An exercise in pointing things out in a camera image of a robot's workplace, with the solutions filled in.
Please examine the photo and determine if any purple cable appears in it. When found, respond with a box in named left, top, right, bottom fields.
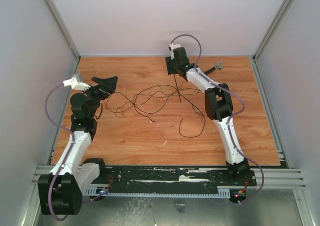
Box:
left=169, top=33, right=265, bottom=207
left=44, top=83, right=111, bottom=222

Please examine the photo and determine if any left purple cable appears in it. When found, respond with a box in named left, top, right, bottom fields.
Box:
left=44, top=83, right=111, bottom=222

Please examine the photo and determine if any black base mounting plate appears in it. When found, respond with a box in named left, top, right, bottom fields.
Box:
left=93, top=166, right=257, bottom=189

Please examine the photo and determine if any black wire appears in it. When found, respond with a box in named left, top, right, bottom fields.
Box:
left=105, top=87, right=208, bottom=118
left=133, top=85, right=207, bottom=138

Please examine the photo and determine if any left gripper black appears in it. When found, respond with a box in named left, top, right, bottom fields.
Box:
left=79, top=76, right=118, bottom=118

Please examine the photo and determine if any black zip tie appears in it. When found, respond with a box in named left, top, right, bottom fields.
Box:
left=173, top=74, right=182, bottom=103

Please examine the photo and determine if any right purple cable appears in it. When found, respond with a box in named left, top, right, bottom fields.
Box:
left=169, top=33, right=265, bottom=207

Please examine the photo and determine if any black adjustable wrench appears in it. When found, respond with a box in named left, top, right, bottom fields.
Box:
left=204, top=62, right=223, bottom=75

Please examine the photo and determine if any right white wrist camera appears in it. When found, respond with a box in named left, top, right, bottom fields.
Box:
left=168, top=43, right=182, bottom=60

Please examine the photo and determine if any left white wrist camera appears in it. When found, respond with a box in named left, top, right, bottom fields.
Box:
left=62, top=73, right=91, bottom=92

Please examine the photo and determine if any grey slotted cable duct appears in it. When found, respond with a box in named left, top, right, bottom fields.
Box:
left=84, top=185, right=231, bottom=198

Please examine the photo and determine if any aluminium front rail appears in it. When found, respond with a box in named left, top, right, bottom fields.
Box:
left=31, top=164, right=307, bottom=190

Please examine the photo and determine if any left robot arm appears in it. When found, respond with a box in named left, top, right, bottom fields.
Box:
left=37, top=73, right=118, bottom=222

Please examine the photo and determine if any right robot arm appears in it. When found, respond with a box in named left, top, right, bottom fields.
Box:
left=165, top=44, right=250, bottom=185

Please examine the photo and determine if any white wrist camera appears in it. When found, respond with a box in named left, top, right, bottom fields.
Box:
left=62, top=73, right=91, bottom=92
left=168, top=43, right=182, bottom=60

